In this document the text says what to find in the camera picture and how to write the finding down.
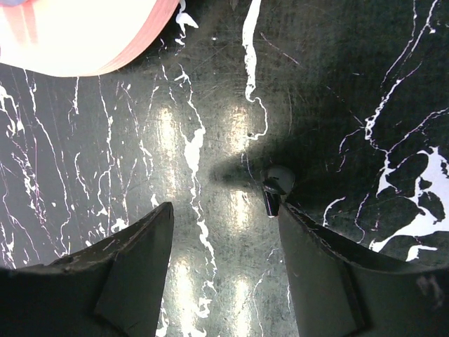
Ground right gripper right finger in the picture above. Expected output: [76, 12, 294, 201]
[279, 203, 448, 336]

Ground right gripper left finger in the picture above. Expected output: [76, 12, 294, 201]
[1, 202, 174, 336]

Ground pink three-tier wooden shelf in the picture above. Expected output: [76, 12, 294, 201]
[1, 0, 183, 77]

